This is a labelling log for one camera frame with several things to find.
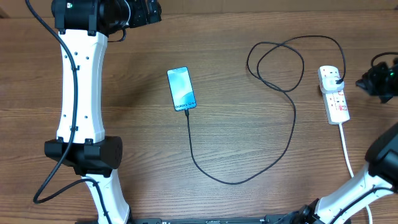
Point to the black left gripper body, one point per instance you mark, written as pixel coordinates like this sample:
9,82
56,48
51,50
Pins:
138,15

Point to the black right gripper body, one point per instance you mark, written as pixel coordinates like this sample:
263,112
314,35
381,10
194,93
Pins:
377,81

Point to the blue Galaxy S24+ smartphone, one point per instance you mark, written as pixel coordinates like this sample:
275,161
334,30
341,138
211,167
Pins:
181,89

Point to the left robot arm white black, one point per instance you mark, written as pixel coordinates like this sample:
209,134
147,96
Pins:
84,28

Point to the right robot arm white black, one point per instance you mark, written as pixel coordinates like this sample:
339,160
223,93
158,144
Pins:
377,178

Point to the white charger plug adapter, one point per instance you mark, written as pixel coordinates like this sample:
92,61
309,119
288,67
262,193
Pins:
331,84

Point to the white power strip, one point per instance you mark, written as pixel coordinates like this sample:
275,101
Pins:
335,103

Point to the brown cardboard panel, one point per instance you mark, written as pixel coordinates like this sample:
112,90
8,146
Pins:
18,9

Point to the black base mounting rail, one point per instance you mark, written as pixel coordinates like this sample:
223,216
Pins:
268,219

